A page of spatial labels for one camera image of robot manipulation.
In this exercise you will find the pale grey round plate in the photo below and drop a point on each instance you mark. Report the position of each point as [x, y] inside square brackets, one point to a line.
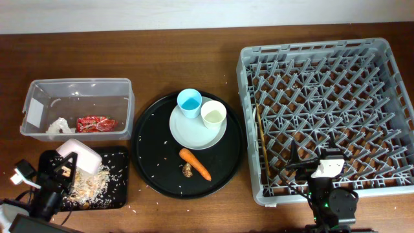
[191, 132]

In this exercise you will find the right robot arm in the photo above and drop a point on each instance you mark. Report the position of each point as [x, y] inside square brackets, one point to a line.
[333, 208]

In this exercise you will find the crumpled white tissue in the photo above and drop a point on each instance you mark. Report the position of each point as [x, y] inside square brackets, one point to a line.
[60, 126]

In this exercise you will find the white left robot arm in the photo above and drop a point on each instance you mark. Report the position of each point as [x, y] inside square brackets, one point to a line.
[15, 220]

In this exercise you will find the grey plastic dishwasher rack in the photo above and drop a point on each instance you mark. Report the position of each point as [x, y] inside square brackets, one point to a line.
[350, 91]

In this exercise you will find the wooden chopstick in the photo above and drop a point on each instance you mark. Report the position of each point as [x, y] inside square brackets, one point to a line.
[263, 145]

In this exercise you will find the orange carrot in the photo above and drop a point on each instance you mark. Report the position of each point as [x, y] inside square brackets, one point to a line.
[189, 157]

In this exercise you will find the rice and food scraps pile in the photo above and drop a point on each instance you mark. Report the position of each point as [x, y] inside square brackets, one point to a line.
[90, 187]

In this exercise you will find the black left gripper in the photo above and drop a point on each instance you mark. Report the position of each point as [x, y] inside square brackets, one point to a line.
[50, 177]

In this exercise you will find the clear plastic waste bin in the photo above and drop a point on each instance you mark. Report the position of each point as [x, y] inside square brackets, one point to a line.
[74, 98]

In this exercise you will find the cream white cup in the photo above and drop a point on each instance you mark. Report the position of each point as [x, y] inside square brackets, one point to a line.
[213, 114]

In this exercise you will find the red snack wrapper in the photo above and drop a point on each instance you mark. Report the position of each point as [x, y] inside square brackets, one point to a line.
[95, 124]

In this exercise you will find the silver metal fork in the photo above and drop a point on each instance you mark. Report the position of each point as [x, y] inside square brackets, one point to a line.
[254, 114]

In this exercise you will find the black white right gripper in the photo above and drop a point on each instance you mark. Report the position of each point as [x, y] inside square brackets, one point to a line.
[305, 168]

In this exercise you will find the round black tray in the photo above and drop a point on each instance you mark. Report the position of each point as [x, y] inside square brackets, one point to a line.
[155, 153]

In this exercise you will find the light blue cup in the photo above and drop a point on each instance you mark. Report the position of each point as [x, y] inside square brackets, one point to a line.
[189, 102]

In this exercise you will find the brown food scrap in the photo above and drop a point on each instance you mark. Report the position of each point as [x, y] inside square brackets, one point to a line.
[186, 170]

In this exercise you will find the black rectangular tray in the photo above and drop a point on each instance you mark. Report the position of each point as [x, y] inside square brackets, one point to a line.
[116, 181]

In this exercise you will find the pink bowl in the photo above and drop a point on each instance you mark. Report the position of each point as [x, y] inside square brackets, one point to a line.
[88, 160]

